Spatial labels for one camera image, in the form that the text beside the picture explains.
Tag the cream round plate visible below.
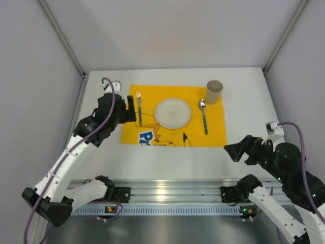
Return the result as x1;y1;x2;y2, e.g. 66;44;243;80
154;98;191;130

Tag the perforated cable duct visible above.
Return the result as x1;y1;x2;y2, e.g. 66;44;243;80
72;205;257;216

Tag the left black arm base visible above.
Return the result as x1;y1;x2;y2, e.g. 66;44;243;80
100;187;131;203

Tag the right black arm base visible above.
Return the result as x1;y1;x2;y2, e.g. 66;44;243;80
220;186;250;206

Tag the yellow cloth placemat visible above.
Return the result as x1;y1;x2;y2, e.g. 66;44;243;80
120;85;227;147

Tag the beige paper cup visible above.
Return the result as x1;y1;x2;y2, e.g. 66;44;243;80
206;80;223;105

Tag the spoon with green handle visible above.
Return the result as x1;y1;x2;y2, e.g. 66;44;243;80
198;99;208;135

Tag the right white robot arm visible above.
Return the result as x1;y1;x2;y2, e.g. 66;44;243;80
224;135;324;243

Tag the aluminium rail frame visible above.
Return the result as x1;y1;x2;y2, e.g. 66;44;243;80
115;179;237;205

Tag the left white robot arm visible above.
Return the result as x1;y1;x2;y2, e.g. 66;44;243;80
22;93;137;227

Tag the fork with green handle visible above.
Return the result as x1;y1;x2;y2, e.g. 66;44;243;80
136;92;142;126

